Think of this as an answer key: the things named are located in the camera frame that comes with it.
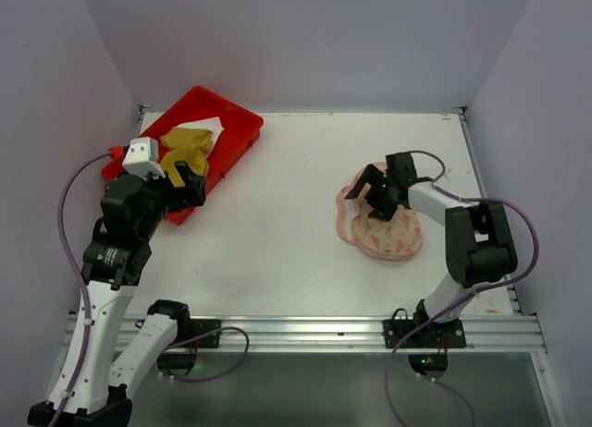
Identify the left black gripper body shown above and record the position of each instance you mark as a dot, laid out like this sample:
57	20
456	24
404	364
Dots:
182	189

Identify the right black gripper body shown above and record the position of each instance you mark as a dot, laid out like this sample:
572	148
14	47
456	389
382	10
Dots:
384	194

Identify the yellow bra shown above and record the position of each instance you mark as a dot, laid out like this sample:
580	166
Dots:
190	145

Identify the floral mesh laundry bag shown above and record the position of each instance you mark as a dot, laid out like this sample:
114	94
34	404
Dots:
398	239

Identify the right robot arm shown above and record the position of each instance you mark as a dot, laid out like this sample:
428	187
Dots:
479	249

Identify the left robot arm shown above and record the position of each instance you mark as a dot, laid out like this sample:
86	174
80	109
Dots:
96	388

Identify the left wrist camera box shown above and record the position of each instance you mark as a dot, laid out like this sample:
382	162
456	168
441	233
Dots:
139	158

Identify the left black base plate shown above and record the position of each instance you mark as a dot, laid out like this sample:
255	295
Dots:
203	333

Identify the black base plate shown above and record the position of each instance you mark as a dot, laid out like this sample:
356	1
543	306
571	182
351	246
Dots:
436	335
203	333

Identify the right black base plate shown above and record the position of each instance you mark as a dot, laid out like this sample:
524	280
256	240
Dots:
436	335

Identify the aluminium front rail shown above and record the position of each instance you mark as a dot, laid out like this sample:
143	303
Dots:
474	334

